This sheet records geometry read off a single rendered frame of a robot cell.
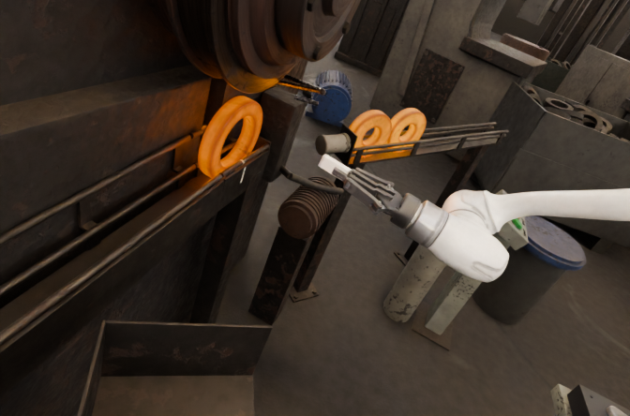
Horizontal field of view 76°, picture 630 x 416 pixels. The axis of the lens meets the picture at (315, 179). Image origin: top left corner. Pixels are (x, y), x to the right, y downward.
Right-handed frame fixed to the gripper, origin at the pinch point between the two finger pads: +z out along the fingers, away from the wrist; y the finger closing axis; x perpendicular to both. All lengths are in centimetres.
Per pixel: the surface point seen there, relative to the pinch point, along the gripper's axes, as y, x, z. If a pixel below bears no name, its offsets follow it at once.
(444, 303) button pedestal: 52, -54, -56
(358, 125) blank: 31.3, -0.7, 3.6
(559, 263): 78, -26, -87
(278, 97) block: 9.5, 3.4, 21.7
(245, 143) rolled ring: -5.5, -3.8, 19.8
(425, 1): 265, 21, 32
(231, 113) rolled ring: -15.7, 6.8, 20.4
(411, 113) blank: 46.9, 5.3, -7.4
